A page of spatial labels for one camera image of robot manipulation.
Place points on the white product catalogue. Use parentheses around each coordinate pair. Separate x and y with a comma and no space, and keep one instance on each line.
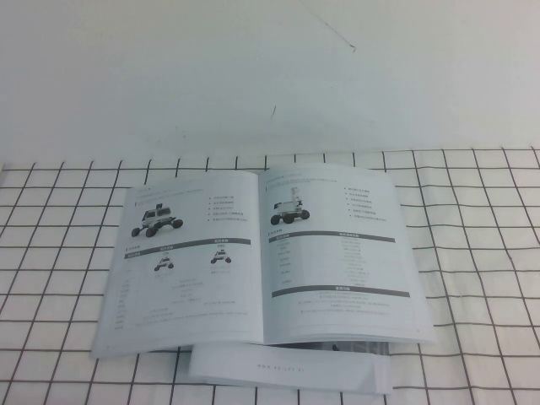
(261,261)

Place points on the white black-grid tablecloth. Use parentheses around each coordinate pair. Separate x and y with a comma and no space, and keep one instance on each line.
(476,253)

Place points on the closed white booklet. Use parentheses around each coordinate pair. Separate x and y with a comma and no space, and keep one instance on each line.
(287,367)

